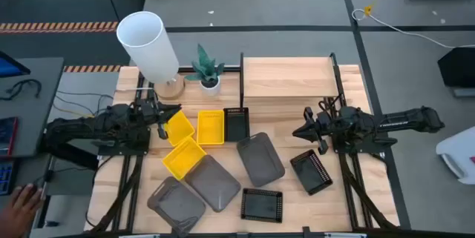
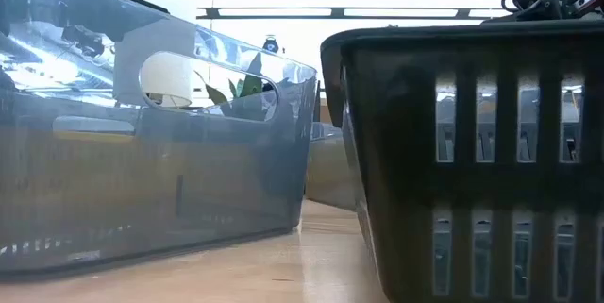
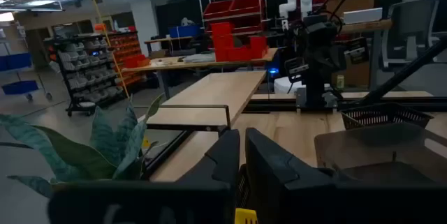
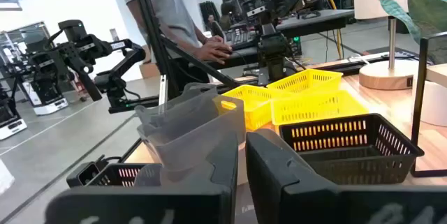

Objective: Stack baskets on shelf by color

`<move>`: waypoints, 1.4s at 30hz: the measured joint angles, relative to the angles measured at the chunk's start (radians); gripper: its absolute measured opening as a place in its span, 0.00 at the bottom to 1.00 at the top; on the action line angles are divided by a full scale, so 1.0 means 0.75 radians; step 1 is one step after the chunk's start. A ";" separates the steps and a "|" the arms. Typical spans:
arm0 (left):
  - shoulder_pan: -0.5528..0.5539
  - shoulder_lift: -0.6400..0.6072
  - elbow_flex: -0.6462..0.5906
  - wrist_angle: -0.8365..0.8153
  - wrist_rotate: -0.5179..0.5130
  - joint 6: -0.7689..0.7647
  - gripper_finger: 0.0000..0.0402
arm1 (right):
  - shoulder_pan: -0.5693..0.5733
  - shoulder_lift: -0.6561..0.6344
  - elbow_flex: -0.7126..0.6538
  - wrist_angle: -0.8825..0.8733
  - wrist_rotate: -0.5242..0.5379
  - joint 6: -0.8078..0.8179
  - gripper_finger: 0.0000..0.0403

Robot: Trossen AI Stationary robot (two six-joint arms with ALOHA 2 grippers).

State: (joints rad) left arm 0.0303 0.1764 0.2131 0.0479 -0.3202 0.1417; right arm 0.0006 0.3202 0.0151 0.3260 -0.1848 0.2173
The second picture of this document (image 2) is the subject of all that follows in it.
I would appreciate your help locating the grey translucent plastic basket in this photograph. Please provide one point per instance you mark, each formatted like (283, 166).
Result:
(189, 175)
(330, 171)

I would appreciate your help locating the black slotted plastic basket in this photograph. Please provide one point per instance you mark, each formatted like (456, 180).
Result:
(401, 152)

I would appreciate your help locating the green leafy plant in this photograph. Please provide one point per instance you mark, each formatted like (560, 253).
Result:
(252, 83)

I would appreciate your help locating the small dark background device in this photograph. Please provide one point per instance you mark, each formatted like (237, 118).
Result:
(271, 45)

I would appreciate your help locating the white cylindrical lamp shade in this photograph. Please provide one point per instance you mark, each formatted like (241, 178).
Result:
(165, 79)

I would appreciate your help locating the black ceiling rail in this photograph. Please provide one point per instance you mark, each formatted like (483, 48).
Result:
(337, 12)

